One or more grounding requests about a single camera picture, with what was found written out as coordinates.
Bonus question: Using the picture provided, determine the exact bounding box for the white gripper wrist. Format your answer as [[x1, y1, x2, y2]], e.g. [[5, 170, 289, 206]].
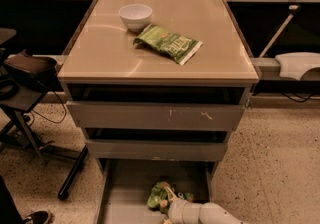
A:
[[162, 186, 201, 224]]

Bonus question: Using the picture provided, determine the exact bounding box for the green rice chip bag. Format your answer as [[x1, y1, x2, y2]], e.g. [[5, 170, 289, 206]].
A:
[[147, 181, 194, 214]]

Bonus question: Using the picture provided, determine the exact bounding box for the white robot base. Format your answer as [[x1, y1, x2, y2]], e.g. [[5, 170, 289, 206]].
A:
[[275, 52, 320, 81]]

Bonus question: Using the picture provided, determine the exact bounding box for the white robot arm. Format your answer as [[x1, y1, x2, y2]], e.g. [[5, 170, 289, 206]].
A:
[[165, 187, 247, 224]]

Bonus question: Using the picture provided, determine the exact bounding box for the grey bottom drawer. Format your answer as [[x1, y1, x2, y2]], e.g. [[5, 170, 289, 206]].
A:
[[94, 159, 211, 224]]

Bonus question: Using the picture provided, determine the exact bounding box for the grey drawer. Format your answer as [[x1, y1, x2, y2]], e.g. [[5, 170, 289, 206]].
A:
[[67, 101, 244, 131], [94, 159, 211, 224], [86, 140, 227, 162]]

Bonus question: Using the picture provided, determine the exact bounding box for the grey middle drawer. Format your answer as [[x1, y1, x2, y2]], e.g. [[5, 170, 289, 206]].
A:
[[86, 140, 227, 162]]

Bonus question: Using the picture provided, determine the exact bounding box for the grey drawer cabinet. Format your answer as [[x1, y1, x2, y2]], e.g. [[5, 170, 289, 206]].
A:
[[57, 0, 260, 224]]

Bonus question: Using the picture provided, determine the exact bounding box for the grey top drawer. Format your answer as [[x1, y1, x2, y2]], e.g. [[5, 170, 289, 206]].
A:
[[67, 101, 244, 131]]

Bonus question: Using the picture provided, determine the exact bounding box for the green kettle chip bag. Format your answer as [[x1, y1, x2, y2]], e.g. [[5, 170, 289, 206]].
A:
[[133, 24, 203, 65]]

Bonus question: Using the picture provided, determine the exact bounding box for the black shoe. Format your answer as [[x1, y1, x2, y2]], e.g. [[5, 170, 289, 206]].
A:
[[22, 210, 52, 224]]

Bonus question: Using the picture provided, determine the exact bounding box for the dark trouser leg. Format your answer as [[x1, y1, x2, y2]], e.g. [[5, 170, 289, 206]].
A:
[[0, 176, 22, 224]]

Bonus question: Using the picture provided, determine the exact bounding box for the white bowl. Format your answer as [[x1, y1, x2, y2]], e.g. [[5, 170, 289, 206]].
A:
[[118, 4, 153, 32]]

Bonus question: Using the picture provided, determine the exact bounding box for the black chair with stand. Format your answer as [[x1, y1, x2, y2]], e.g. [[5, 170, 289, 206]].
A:
[[0, 27, 90, 201]]

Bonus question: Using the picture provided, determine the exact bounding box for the white stick with knob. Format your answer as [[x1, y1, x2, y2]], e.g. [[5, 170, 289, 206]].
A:
[[259, 5, 300, 58]]

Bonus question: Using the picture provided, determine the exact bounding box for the black cable on floor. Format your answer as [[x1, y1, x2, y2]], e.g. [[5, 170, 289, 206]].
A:
[[31, 90, 69, 125]]

